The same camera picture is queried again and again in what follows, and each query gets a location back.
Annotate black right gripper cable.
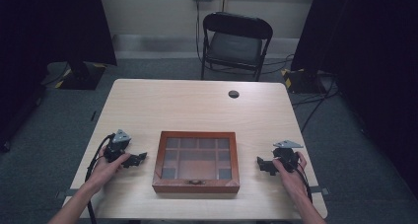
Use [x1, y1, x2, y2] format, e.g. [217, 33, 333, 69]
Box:
[286, 161, 314, 204]

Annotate black stand base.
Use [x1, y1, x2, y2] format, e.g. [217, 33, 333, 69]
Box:
[58, 61, 107, 91]
[280, 67, 327, 95]

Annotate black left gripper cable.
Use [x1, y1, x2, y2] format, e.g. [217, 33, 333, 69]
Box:
[84, 133, 116, 224]

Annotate black floor cables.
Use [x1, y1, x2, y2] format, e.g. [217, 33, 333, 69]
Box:
[291, 76, 341, 133]

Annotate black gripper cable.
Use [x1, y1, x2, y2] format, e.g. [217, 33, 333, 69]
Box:
[84, 133, 116, 224]
[286, 161, 314, 204]

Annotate person's right hand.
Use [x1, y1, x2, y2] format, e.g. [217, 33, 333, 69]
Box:
[272, 151, 309, 202]

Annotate black table strap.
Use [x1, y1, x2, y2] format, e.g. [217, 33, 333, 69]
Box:
[309, 186, 330, 196]

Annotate wooden box with glass lid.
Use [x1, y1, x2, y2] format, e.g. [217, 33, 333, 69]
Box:
[151, 130, 242, 195]

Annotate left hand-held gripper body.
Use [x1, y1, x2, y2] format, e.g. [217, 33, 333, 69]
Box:
[103, 128, 132, 164]

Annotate black cable from wall socket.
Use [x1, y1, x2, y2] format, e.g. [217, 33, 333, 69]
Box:
[194, 0, 204, 64]

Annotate black folding chair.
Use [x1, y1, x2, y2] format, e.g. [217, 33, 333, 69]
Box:
[199, 11, 275, 83]

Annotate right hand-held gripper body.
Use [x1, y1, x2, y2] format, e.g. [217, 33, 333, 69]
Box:
[271, 139, 305, 173]

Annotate person's left hand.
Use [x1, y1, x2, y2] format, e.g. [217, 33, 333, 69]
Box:
[88, 146, 132, 194]

